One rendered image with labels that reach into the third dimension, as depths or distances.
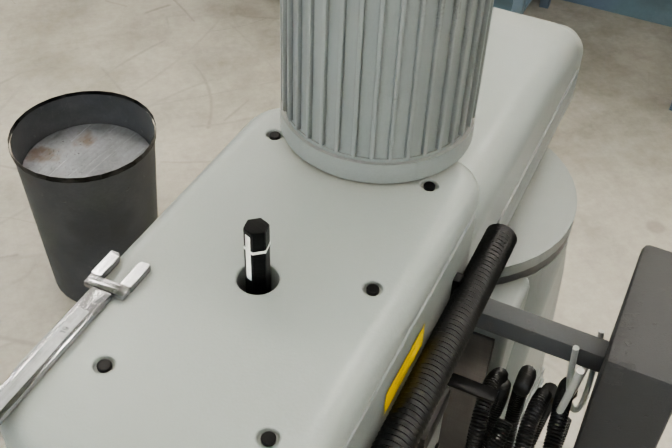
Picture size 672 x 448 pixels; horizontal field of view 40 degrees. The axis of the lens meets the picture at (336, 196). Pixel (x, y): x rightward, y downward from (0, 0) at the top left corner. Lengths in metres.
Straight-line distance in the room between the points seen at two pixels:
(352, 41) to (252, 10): 4.19
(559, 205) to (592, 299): 2.11
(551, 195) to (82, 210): 1.91
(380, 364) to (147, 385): 0.18
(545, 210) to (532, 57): 0.23
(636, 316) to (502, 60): 0.46
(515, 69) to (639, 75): 3.48
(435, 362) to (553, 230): 0.56
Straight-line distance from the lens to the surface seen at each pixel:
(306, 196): 0.86
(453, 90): 0.85
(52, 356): 0.75
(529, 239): 1.34
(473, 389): 1.15
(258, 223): 0.75
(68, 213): 3.05
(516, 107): 1.25
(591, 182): 4.02
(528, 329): 1.12
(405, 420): 0.80
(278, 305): 0.77
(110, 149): 3.22
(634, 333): 1.03
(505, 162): 1.18
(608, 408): 1.05
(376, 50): 0.80
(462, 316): 0.89
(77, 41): 4.81
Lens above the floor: 2.46
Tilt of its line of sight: 41 degrees down
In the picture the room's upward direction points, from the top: 3 degrees clockwise
